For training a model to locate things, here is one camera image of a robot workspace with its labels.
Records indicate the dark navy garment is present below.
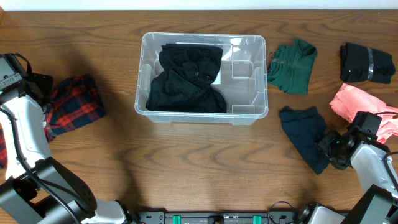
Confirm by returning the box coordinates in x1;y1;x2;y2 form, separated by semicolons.
279;106;330;175

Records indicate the dark green shirt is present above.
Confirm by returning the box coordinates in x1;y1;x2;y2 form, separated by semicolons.
267;39;318;95

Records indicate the large black garment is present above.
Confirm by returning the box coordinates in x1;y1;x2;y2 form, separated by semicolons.
146;44;227;113

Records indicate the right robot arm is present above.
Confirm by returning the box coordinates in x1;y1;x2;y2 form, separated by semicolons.
293;111;397;224

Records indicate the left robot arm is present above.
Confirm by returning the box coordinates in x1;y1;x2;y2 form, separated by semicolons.
1;53;140;223

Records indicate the pink crumpled garment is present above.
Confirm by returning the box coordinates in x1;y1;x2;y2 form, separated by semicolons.
330;83;397;143

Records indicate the red plaid flannel shirt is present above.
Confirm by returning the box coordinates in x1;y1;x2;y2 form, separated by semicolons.
0;74;107;170

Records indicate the black rolled garment with band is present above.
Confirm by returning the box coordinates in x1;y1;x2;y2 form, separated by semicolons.
340;42;396;84

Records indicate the clear plastic storage bin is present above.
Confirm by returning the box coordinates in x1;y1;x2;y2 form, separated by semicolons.
134;32;269;125

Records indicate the white label in bin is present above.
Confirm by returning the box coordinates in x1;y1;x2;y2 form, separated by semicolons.
212;70;221;85

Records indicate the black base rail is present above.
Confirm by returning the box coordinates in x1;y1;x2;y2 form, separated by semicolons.
139;211;295;224

